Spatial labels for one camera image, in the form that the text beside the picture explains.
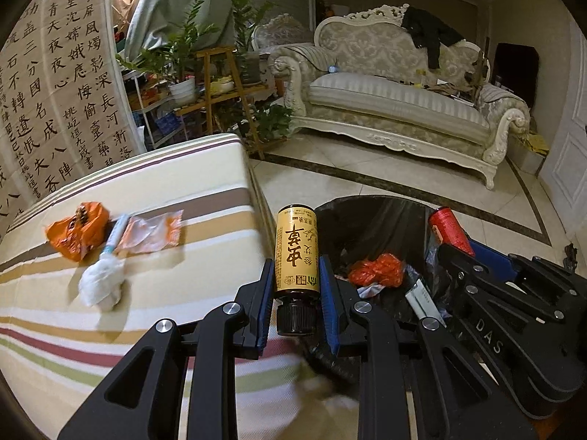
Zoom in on blue plastic crate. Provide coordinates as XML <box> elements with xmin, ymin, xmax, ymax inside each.
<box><xmin>153</xmin><ymin>112</ymin><xmax>182</xmax><ymax>136</ymax></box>

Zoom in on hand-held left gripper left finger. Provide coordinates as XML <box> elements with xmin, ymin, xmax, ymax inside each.
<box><xmin>57</xmin><ymin>259</ymin><xmax>276</xmax><ymax>440</ymax></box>

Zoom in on red can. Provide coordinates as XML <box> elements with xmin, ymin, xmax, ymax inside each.
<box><xmin>429</xmin><ymin>207</ymin><xmax>475</xmax><ymax>257</ymax></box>

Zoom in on white paper package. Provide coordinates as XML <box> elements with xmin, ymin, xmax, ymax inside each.
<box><xmin>405</xmin><ymin>279</ymin><xmax>445</xmax><ymax>326</ymax></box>

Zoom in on pale blue plastic tube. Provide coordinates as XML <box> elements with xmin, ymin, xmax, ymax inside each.
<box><xmin>103</xmin><ymin>214</ymin><xmax>131</xmax><ymax>257</ymax></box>

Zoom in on black jacket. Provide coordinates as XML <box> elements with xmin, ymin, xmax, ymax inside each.
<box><xmin>401</xmin><ymin>7</ymin><xmax>466</xmax><ymax>69</ymax></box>

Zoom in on wooden plant stand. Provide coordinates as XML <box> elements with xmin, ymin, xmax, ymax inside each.
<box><xmin>176</xmin><ymin>46</ymin><xmax>276</xmax><ymax>159</ymax></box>

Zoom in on brown clutter pile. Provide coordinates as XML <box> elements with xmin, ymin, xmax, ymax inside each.
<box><xmin>404</xmin><ymin>69</ymin><xmax>482</xmax><ymax>102</ymax></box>

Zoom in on striped tablecloth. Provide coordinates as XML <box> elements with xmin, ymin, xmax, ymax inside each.
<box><xmin>0</xmin><ymin>133</ymin><xmax>363</xmax><ymax>440</ymax></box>

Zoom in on tall plant in dark pot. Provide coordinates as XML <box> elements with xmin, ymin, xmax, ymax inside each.
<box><xmin>220</xmin><ymin>0</ymin><xmax>276</xmax><ymax>85</ymax></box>

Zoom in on dark cabinet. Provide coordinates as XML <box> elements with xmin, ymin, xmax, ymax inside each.
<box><xmin>495</xmin><ymin>43</ymin><xmax>542</xmax><ymax>106</ymax></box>

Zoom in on leafy plant in white pot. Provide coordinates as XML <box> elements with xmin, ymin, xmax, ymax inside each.
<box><xmin>117</xmin><ymin>0</ymin><xmax>221</xmax><ymax>107</ymax></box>

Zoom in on white metal shelf rack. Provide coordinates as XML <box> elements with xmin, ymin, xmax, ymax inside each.
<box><xmin>121</xmin><ymin>66</ymin><xmax>193</xmax><ymax>152</ymax></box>

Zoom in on orange plastic bag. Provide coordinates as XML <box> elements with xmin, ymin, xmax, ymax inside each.
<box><xmin>45</xmin><ymin>202</ymin><xmax>112</xmax><ymax>262</ymax></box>

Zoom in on small low green plant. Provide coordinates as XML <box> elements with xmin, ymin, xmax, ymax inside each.
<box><xmin>250</xmin><ymin>103</ymin><xmax>294</xmax><ymax>140</ymax></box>

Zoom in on clear wrapper orange print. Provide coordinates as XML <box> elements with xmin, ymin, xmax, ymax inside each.
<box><xmin>114</xmin><ymin>209</ymin><xmax>184</xmax><ymax>255</ymax></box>

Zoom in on calligraphy paper wall sheet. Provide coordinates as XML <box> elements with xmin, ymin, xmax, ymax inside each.
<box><xmin>0</xmin><ymin>0</ymin><xmax>141</xmax><ymax>239</ymax></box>

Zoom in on ornate cream armchair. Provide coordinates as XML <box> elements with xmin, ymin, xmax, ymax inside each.
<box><xmin>251</xmin><ymin>14</ymin><xmax>317</xmax><ymax>102</ymax></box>

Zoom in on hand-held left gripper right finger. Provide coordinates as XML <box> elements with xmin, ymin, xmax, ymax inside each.
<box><xmin>318</xmin><ymin>256</ymin><xmax>539</xmax><ymax>440</ymax></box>

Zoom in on red plastic bag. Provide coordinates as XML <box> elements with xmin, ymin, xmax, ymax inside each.
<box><xmin>347</xmin><ymin>253</ymin><xmax>406</xmax><ymax>287</ymax></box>

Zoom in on ornate cream sofa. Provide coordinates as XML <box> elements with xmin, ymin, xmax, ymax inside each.
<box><xmin>268</xmin><ymin>4</ymin><xmax>532</xmax><ymax>190</ymax></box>

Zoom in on white panel door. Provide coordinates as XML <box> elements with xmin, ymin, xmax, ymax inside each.
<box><xmin>539</xmin><ymin>9</ymin><xmax>587</xmax><ymax>221</ymax></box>

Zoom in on brown bottle yellow label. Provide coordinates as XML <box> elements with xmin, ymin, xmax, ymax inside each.
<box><xmin>274</xmin><ymin>205</ymin><xmax>322</xmax><ymax>336</ymax></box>

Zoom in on trash bin with black bag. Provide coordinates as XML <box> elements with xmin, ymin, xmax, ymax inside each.
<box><xmin>303</xmin><ymin>195</ymin><xmax>464</xmax><ymax>377</ymax></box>

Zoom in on yellow cloth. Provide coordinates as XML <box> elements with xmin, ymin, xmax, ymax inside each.
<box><xmin>523</xmin><ymin>133</ymin><xmax>551</xmax><ymax>157</ymax></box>

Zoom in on pale green curtain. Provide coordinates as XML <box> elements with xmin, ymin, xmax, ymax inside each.
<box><xmin>124</xmin><ymin>0</ymin><xmax>258</xmax><ymax>51</ymax></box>

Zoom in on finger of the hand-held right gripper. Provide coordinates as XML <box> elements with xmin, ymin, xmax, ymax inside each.
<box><xmin>438</xmin><ymin>243</ymin><xmax>567</xmax><ymax>328</ymax></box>
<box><xmin>470</xmin><ymin>238</ymin><xmax>581</xmax><ymax>298</ymax></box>

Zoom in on crumpled white tissue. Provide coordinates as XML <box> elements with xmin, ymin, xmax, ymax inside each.
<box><xmin>79</xmin><ymin>254</ymin><xmax>127</xmax><ymax>308</ymax></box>

